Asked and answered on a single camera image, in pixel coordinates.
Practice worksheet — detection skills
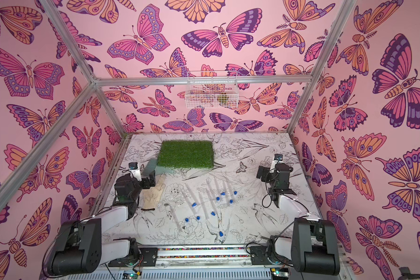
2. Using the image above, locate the clear test tube one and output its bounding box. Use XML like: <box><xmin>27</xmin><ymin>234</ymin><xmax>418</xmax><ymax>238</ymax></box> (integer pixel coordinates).
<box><xmin>215</xmin><ymin>178</ymin><xmax>225</xmax><ymax>197</ymax></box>
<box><xmin>224</xmin><ymin>181</ymin><xmax>234</xmax><ymax>201</ymax></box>

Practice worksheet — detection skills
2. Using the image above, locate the test tube blue stopper three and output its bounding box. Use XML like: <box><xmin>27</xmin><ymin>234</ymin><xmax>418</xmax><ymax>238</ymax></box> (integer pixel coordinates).
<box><xmin>206</xmin><ymin>178</ymin><xmax>219</xmax><ymax>202</ymax></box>

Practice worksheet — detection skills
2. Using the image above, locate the test tube blue stopper two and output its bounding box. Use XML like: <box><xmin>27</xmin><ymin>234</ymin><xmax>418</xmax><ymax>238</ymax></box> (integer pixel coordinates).
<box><xmin>206</xmin><ymin>210</ymin><xmax>225</xmax><ymax>242</ymax></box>

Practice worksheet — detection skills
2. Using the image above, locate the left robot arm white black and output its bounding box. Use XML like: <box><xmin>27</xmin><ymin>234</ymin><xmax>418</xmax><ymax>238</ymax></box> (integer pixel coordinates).
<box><xmin>42</xmin><ymin>171</ymin><xmax>156</xmax><ymax>279</ymax></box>

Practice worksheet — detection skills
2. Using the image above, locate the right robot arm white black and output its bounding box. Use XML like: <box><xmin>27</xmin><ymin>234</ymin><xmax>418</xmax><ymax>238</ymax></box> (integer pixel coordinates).
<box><xmin>257</xmin><ymin>161</ymin><xmax>341</xmax><ymax>276</ymax></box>

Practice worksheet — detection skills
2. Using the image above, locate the beige work glove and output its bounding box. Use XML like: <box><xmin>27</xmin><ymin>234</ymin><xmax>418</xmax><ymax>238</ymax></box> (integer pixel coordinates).
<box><xmin>141</xmin><ymin>174</ymin><xmax>166</xmax><ymax>211</ymax></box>

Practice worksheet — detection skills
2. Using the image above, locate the green artificial grass mat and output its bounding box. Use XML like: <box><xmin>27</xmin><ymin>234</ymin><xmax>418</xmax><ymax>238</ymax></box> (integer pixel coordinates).
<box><xmin>157</xmin><ymin>140</ymin><xmax>214</xmax><ymax>169</ymax></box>

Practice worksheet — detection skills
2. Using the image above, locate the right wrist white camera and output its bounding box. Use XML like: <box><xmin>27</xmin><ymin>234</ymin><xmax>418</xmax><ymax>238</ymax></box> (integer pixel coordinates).
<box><xmin>271</xmin><ymin>154</ymin><xmax>284</xmax><ymax>169</ymax></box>

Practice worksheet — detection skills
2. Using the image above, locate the white wire basket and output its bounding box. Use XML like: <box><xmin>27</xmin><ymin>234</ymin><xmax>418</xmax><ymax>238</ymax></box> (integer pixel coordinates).
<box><xmin>184</xmin><ymin>71</ymin><xmax>239</xmax><ymax>110</ymax></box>

